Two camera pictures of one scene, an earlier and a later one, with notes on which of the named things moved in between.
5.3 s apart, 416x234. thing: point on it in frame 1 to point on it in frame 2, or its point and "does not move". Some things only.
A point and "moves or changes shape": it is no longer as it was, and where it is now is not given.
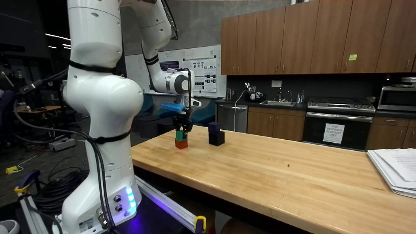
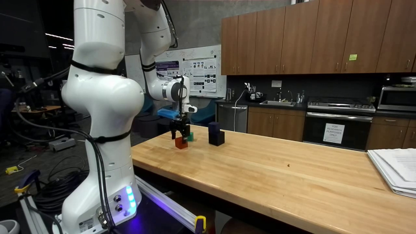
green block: [180, 136] moves or changes shape
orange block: [181, 145] does not move
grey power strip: [63, 144] does not move
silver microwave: [398, 98] does not move
